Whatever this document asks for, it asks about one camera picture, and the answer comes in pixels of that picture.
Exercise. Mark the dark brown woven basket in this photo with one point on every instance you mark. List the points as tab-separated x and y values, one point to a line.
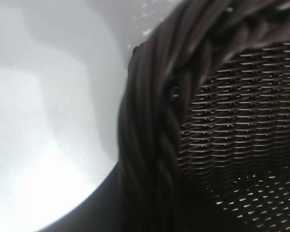
232	120

